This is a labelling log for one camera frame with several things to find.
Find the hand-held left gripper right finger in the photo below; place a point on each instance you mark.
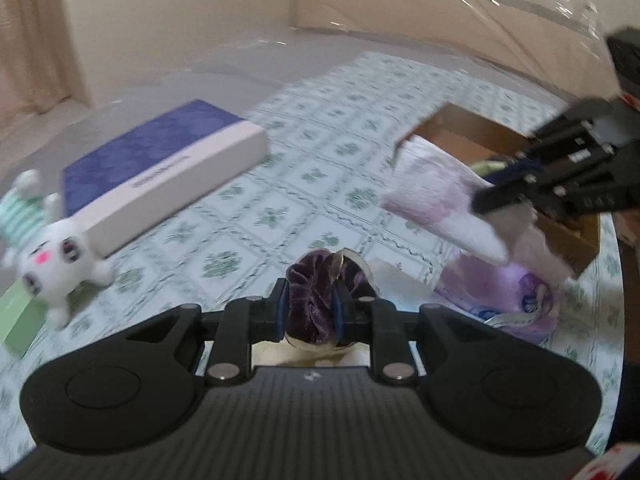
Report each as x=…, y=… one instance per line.
x=339, y=310

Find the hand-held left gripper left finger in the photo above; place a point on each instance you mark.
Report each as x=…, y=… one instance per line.
x=281, y=310

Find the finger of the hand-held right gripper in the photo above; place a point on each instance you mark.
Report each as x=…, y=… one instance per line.
x=580, y=130
x=550, y=187

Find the purple velvet scrunchie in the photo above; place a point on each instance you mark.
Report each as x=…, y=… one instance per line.
x=310, y=290

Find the brown cardboard box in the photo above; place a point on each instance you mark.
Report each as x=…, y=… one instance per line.
x=465, y=135

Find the white lilac soft cloth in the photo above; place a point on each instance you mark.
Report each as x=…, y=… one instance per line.
x=430, y=195

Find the green floral tablecloth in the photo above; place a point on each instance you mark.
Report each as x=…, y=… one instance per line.
x=325, y=160

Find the plastic-wrapped beige board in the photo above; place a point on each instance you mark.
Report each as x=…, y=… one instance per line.
x=425, y=5

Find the flat white purple box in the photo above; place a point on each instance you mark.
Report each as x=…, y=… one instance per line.
x=150, y=160

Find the white plush toy striped hat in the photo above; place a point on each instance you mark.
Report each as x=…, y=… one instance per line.
x=55, y=260

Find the small green carton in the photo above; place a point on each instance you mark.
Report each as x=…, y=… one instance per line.
x=20, y=325

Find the red white patterned clothing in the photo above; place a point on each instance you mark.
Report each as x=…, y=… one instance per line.
x=612, y=462

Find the pink curtain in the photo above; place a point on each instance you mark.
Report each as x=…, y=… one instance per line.
x=35, y=35

